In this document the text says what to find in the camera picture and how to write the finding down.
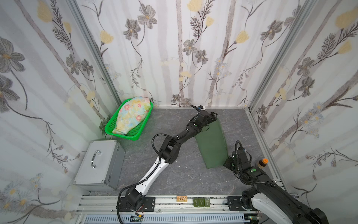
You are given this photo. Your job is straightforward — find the small wooden tag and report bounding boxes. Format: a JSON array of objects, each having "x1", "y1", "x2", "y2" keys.
[{"x1": 176, "y1": 196, "x2": 188, "y2": 203}]

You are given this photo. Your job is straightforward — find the silver aluminium case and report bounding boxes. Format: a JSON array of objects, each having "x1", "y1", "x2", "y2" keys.
[{"x1": 74, "y1": 140, "x2": 125, "y2": 192}]

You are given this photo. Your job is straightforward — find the green tag block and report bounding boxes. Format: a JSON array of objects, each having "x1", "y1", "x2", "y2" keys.
[{"x1": 193, "y1": 197, "x2": 210, "y2": 208}]

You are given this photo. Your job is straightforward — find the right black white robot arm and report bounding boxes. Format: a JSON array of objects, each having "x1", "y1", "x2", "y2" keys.
[{"x1": 224, "y1": 146, "x2": 329, "y2": 224}]

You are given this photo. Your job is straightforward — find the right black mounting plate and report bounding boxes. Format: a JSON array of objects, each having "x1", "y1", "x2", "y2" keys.
[{"x1": 226, "y1": 196, "x2": 245, "y2": 211}]

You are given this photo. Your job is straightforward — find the green plastic basket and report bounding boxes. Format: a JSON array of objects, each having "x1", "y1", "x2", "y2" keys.
[{"x1": 104, "y1": 96, "x2": 153, "y2": 141}]

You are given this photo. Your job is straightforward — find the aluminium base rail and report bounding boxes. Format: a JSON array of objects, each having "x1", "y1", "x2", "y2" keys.
[{"x1": 75, "y1": 194, "x2": 301, "y2": 215}]

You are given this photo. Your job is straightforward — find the green skirt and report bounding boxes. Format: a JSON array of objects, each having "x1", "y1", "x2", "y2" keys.
[{"x1": 195, "y1": 119, "x2": 228, "y2": 169}]

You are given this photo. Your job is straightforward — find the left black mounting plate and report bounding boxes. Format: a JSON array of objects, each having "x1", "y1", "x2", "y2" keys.
[{"x1": 116, "y1": 197, "x2": 156, "y2": 212}]

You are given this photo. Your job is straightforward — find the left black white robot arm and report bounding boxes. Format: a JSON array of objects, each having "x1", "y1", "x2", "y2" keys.
[{"x1": 116, "y1": 105, "x2": 218, "y2": 214}]

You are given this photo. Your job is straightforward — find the floral pastel skirt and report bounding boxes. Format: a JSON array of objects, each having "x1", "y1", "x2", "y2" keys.
[{"x1": 111, "y1": 96, "x2": 152, "y2": 135}]

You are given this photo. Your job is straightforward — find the orange emergency stop button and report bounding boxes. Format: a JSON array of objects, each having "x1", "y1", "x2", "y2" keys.
[{"x1": 256, "y1": 158, "x2": 269, "y2": 169}]

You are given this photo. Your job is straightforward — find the white vented cable duct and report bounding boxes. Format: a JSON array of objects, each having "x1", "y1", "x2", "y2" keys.
[{"x1": 81, "y1": 214, "x2": 250, "y2": 224}]

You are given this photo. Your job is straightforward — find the black mounting plate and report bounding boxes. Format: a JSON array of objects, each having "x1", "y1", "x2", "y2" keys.
[
  {"x1": 116, "y1": 197, "x2": 156, "y2": 212},
  {"x1": 226, "y1": 196, "x2": 245, "y2": 211}
]

